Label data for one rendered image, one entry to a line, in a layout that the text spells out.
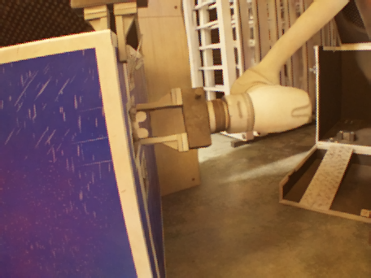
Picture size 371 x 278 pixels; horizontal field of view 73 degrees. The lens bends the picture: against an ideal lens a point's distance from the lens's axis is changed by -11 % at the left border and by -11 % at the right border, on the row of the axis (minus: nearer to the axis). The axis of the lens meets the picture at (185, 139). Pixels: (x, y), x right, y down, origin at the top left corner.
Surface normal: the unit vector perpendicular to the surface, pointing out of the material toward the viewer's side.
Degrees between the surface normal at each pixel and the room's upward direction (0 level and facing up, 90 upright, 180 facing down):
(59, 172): 90
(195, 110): 67
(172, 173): 90
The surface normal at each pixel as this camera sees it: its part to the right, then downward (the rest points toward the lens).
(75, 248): 0.11, 0.25
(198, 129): 0.06, -0.15
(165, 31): 0.46, 0.19
